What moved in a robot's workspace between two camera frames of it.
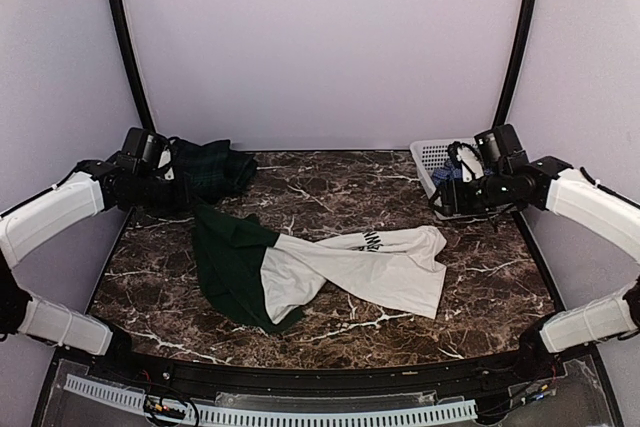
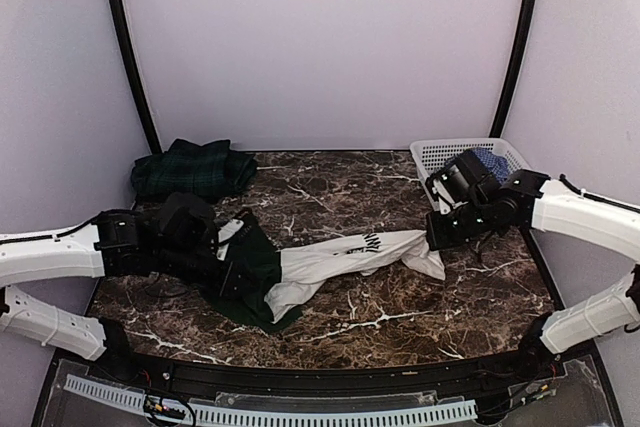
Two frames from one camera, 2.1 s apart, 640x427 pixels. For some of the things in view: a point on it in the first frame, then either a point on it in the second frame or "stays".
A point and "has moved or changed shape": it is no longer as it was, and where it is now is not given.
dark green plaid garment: [209, 173] stays
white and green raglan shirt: [268, 275] has moved or changed shape
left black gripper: [183, 200] -> [224, 287]
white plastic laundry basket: [429, 153] stays
